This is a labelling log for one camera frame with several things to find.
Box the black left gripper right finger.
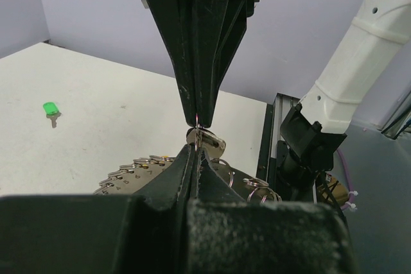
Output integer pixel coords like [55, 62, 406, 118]
[192, 148, 245, 202]

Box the key with black tag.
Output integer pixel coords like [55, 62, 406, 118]
[186, 128, 226, 158]

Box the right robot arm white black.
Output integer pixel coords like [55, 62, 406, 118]
[146, 0, 410, 191]

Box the small metal keyring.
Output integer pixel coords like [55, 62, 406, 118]
[195, 114, 202, 151]

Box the key with green tag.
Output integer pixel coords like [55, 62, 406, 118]
[43, 102, 62, 128]

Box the metal disc with keyrings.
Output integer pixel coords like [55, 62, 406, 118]
[93, 153, 283, 203]

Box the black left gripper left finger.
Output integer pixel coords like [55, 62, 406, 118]
[133, 145, 196, 203]

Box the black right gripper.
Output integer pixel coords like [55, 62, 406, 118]
[141, 0, 259, 126]

